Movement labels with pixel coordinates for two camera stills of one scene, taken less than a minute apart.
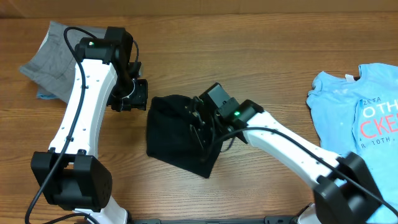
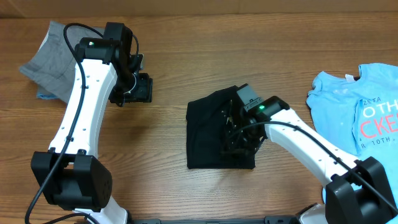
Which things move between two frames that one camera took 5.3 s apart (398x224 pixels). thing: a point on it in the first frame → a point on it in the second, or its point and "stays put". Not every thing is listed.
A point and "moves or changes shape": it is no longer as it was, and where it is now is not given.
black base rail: [280, 219] stays put
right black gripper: [201, 135] → [235, 147]
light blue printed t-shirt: [359, 114] stays put
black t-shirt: [171, 140] moves or changes shape
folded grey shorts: [53, 67] stays put
